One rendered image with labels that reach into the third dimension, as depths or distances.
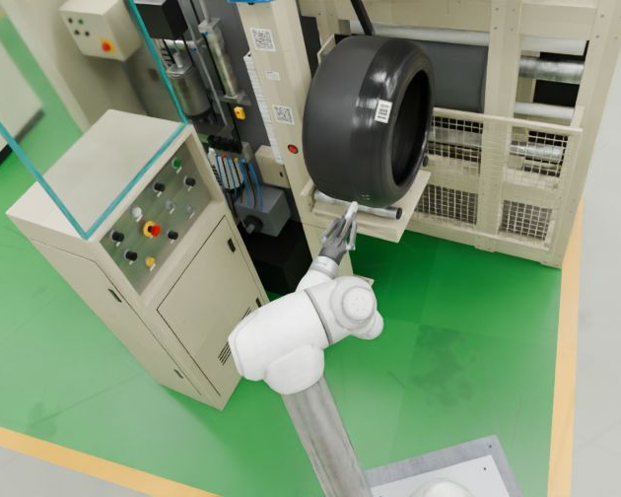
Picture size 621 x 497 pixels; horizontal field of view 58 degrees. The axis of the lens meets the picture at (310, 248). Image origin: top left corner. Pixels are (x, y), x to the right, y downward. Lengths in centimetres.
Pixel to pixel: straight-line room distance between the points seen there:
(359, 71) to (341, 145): 22
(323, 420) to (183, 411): 167
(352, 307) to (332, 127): 76
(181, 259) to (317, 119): 75
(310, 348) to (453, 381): 159
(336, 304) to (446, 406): 156
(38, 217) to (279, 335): 108
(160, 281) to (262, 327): 100
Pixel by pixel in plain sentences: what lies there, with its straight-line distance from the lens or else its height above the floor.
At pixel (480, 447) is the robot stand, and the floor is 65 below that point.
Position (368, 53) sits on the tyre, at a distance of 180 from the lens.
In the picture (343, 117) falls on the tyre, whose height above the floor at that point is 136.
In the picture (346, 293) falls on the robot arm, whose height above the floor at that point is 150.
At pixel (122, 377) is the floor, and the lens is 307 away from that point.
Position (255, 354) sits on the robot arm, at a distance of 112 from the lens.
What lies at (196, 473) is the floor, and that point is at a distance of 270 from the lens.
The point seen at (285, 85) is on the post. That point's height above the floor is 135.
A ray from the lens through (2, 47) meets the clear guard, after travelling 156.
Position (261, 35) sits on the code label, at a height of 152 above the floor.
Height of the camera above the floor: 241
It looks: 50 degrees down
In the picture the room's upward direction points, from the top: 16 degrees counter-clockwise
